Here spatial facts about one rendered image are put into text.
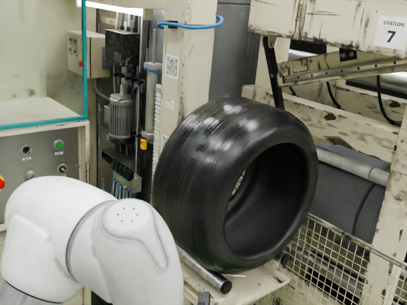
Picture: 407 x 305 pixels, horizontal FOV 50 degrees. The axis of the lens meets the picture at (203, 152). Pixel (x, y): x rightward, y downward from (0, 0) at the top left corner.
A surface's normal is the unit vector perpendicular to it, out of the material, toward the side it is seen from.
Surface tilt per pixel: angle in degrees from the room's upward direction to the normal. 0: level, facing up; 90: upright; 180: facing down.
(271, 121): 43
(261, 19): 90
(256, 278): 0
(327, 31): 90
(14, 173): 90
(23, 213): 63
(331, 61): 90
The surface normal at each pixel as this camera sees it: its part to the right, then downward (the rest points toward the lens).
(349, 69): -0.77, 0.16
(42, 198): -0.32, -0.64
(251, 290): 0.08, -0.93
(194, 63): 0.63, 0.32
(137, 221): -0.01, -0.81
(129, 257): 0.12, 0.25
